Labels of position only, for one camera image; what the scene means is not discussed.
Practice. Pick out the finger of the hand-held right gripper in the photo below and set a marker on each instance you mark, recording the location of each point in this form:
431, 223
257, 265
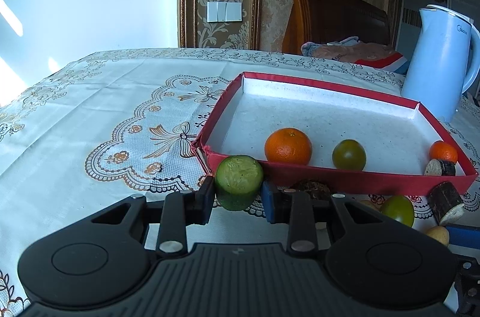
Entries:
465, 235

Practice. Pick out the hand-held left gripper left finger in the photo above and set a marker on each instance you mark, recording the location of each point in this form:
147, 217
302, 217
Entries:
207, 199

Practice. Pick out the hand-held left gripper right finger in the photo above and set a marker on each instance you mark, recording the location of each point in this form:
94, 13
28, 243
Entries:
268, 202

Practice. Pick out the small tan longan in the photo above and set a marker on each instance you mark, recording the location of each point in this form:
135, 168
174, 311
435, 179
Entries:
438, 234

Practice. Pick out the green cucumber piece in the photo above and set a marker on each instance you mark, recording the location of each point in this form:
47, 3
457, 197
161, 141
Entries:
236, 182

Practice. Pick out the orange tangerine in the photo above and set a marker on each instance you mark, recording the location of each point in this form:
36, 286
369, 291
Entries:
443, 151
288, 148

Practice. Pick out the green tangerine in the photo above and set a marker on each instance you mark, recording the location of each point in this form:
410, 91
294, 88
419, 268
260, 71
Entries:
348, 155
399, 210

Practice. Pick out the red shallow cardboard box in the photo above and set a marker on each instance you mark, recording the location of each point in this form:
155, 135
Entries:
318, 114

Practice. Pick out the brown dried round fruit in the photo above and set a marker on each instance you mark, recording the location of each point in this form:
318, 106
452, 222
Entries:
311, 187

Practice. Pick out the light blue electric kettle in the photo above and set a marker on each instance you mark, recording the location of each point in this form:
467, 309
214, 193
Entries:
435, 69

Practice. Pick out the folded cloth on chair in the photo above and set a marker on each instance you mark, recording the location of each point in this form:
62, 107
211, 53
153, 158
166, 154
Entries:
356, 53

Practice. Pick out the wooden bed headboard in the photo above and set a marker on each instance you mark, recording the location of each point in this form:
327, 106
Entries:
330, 13

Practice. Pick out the white wall light switch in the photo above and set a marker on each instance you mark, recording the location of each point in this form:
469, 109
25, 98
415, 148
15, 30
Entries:
224, 11

